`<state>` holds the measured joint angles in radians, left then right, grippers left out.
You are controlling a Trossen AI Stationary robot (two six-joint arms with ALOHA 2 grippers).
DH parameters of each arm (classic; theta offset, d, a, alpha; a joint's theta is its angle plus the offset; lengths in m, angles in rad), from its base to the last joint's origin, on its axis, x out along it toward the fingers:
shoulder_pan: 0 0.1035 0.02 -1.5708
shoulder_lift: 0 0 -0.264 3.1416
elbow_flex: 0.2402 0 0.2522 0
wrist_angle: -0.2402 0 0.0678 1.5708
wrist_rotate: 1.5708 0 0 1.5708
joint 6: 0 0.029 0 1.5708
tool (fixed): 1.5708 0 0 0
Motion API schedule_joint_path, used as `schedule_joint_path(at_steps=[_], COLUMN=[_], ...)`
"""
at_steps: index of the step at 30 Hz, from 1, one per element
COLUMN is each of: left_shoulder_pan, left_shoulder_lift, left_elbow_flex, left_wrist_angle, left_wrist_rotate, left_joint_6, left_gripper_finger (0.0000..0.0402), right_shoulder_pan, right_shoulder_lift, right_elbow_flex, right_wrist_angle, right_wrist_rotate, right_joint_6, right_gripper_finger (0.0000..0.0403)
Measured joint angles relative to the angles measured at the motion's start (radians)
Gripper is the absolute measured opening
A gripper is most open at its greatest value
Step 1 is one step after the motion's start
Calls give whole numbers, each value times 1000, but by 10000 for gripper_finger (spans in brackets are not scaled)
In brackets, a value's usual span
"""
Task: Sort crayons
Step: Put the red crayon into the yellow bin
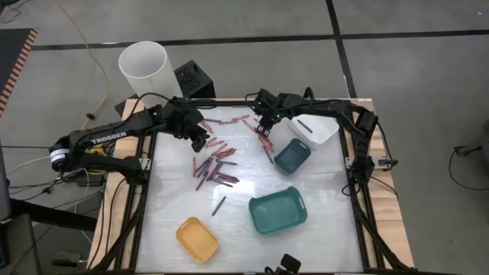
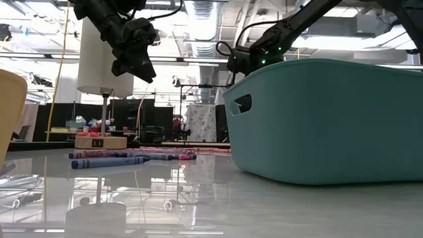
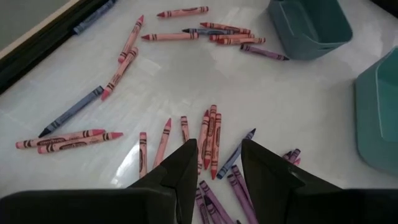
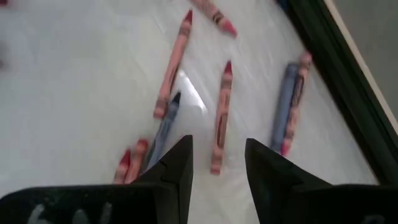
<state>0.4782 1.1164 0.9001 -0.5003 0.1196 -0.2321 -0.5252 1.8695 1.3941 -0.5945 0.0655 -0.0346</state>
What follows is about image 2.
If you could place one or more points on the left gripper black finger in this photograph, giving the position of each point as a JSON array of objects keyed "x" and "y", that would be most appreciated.
[{"x": 135, "y": 69}]

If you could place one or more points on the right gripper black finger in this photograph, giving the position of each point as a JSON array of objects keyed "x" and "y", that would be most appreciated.
[{"x": 244, "y": 104}]

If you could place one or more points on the red crayon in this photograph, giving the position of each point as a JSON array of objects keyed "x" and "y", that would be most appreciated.
[{"x": 215, "y": 151}]

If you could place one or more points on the yellow plastic bin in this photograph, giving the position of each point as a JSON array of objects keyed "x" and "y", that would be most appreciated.
[{"x": 11, "y": 112}]

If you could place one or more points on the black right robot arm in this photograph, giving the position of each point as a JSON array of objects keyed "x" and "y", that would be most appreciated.
[{"x": 297, "y": 23}]

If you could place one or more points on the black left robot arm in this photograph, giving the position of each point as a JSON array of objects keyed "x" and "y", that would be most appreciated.
[{"x": 96, "y": 16}]

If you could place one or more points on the white cylindrical lamp shade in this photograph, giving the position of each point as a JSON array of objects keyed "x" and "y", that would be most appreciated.
[{"x": 96, "y": 66}]

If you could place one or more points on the ceiling light bar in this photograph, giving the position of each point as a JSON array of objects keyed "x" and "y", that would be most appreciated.
[{"x": 198, "y": 60}]

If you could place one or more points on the white patterned cloth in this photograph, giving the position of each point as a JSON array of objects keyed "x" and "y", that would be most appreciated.
[{"x": 201, "y": 122}]

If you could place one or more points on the black chair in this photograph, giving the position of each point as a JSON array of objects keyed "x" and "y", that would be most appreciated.
[{"x": 152, "y": 134}]

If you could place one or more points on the large teal plastic bin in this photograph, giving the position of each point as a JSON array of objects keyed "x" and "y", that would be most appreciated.
[{"x": 324, "y": 122}]

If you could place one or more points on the cluttered wooden shelf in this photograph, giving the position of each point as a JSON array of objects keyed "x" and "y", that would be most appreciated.
[{"x": 62, "y": 130}]

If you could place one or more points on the black camera stand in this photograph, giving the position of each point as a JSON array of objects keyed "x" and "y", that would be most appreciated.
[{"x": 198, "y": 86}]

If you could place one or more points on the silver ventilation duct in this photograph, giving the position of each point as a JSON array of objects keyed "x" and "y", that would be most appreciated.
[{"x": 203, "y": 26}]

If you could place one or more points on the black metal table frame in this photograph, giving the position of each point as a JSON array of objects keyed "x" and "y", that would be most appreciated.
[{"x": 39, "y": 145}]

